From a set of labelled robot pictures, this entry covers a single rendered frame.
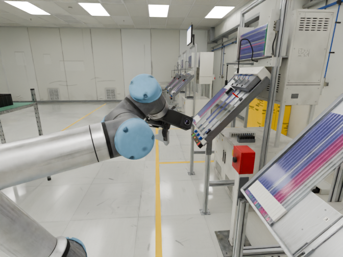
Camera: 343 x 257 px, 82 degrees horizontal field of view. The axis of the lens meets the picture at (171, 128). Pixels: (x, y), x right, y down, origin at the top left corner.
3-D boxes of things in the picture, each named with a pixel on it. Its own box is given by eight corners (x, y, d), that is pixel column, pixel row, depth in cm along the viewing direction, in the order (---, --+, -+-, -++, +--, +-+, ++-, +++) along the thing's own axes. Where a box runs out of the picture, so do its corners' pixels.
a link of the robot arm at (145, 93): (118, 88, 49) (143, 65, 50) (133, 105, 59) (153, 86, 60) (139, 107, 46) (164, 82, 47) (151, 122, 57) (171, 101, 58)
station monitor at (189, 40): (190, 44, 457) (191, 24, 446) (187, 47, 512) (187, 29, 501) (196, 44, 458) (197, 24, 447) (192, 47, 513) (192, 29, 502)
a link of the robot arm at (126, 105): (96, 134, 44) (131, 99, 45) (94, 122, 54) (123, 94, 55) (121, 155, 47) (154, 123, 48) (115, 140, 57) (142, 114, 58)
